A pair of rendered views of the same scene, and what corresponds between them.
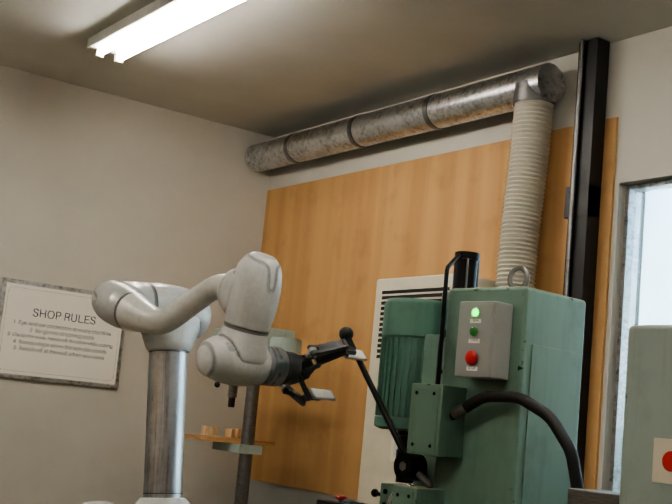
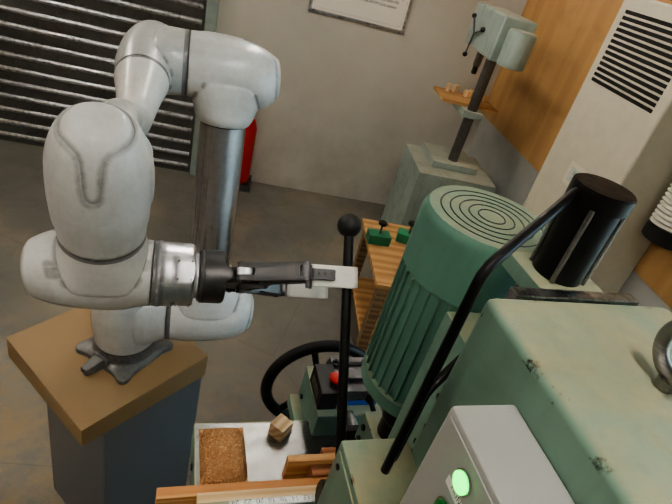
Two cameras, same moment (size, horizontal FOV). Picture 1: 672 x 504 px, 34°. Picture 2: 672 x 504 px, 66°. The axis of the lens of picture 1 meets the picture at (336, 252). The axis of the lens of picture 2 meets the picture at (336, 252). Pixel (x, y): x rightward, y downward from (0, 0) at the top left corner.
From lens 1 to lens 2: 212 cm
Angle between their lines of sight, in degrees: 45
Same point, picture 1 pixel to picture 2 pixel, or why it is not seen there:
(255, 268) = (53, 155)
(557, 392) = not seen: outside the picture
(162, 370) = (203, 147)
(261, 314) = (83, 239)
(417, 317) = (449, 268)
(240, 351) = (65, 282)
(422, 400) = (338, 490)
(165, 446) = (202, 229)
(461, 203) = not seen: outside the picture
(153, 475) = not seen: hidden behind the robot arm
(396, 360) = (398, 312)
